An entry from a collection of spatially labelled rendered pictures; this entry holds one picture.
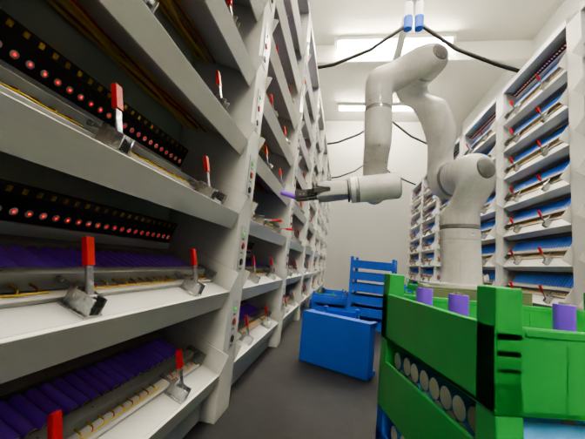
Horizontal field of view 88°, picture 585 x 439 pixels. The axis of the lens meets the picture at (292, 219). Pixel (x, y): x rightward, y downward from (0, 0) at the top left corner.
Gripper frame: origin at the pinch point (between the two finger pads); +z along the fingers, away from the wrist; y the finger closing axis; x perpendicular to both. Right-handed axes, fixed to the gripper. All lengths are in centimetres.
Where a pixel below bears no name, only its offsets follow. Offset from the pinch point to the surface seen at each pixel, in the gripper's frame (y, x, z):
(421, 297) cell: 59, 29, -20
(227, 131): 34.5, -8.3, 12.1
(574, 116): -54, -38, -123
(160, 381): 38, 45, 27
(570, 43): -54, -75, -129
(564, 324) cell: 63, 31, -32
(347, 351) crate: -27, 56, -10
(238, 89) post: 22.9, -26.7, 13.0
